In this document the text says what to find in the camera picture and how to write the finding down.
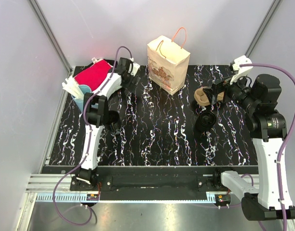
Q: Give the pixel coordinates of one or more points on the black cup stack right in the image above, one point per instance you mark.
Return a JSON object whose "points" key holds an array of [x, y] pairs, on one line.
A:
{"points": [[205, 121]]}

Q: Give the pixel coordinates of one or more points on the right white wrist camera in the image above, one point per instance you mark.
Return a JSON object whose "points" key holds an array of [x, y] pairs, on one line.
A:
{"points": [[240, 66]]}

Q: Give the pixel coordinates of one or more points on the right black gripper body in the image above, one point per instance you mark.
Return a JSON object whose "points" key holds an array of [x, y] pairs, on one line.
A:
{"points": [[222, 86]]}

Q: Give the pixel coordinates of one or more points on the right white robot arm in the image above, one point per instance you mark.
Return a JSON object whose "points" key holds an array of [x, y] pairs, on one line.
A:
{"points": [[268, 131]]}

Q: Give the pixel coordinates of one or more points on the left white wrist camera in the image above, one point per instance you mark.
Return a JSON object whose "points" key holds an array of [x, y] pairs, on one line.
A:
{"points": [[134, 67]]}

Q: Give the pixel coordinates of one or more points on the black cup stack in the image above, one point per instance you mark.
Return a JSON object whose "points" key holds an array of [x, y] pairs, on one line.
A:
{"points": [[114, 122], [205, 121]]}

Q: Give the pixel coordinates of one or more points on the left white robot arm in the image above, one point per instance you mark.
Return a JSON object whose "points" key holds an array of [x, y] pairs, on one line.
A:
{"points": [[95, 110]]}

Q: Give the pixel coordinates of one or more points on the aluminium rail frame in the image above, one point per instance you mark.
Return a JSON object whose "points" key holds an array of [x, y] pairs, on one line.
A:
{"points": [[140, 147]]}

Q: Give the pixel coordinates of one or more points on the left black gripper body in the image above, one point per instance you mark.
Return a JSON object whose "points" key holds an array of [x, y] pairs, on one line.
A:
{"points": [[127, 82]]}

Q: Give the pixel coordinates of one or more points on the red napkin stack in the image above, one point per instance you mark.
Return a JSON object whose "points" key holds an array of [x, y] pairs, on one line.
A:
{"points": [[94, 76]]}

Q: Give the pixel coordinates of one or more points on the black cup stack left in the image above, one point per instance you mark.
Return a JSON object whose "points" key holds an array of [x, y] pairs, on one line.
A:
{"points": [[114, 122]]}

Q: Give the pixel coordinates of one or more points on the cream bear paper bag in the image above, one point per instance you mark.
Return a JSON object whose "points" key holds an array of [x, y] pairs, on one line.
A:
{"points": [[167, 63]]}

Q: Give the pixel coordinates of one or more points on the brown pulp cup carrier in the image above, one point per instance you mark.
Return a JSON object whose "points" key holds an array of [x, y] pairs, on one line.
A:
{"points": [[202, 100]]}

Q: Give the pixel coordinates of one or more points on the light blue cup holder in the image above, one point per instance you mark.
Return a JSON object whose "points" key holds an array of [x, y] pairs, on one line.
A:
{"points": [[79, 100]]}

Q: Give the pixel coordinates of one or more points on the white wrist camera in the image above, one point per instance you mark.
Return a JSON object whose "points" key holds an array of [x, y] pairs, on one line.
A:
{"points": [[134, 67], [240, 66]]}

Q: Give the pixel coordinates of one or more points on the white stirrer sticks bundle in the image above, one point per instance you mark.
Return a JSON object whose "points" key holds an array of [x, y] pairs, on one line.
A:
{"points": [[71, 86]]}

